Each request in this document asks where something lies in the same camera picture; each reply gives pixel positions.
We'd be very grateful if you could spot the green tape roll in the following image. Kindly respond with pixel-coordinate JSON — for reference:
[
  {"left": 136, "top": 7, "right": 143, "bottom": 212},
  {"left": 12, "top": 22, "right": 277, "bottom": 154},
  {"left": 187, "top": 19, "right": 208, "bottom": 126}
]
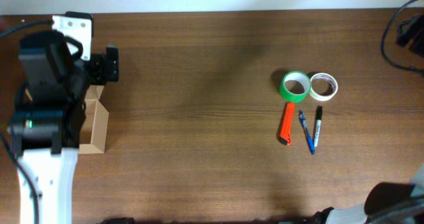
[{"left": 280, "top": 71, "right": 311, "bottom": 103}]

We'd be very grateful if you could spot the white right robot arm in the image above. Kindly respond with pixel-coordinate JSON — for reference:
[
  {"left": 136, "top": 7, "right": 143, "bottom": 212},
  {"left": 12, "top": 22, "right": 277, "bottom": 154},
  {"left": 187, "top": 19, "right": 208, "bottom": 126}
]
[{"left": 304, "top": 15, "right": 423, "bottom": 224}]

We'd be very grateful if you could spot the white masking tape roll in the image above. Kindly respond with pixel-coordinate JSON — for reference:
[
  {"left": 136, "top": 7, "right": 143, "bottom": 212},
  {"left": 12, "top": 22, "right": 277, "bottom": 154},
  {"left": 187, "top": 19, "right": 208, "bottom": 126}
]
[{"left": 309, "top": 73, "right": 339, "bottom": 101}]

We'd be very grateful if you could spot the black silver marker pen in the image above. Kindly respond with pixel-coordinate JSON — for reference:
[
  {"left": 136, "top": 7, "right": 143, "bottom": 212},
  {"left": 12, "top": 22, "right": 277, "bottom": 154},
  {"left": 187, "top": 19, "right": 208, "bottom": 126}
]
[{"left": 313, "top": 106, "right": 323, "bottom": 148}]

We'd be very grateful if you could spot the blue ballpoint pen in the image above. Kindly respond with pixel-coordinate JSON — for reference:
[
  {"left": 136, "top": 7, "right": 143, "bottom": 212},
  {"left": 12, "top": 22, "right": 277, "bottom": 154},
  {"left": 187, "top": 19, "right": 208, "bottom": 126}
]
[{"left": 299, "top": 111, "right": 315, "bottom": 155}]

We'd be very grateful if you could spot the brown cardboard box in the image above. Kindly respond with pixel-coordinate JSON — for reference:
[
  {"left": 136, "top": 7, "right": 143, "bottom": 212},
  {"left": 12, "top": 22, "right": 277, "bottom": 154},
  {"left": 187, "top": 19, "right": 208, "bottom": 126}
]
[{"left": 14, "top": 85, "right": 109, "bottom": 159}]

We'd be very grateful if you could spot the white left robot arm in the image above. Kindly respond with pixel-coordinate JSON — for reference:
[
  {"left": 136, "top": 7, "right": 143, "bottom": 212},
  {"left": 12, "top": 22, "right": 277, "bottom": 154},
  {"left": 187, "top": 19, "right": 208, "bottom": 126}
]
[{"left": 5, "top": 11, "right": 119, "bottom": 223}]

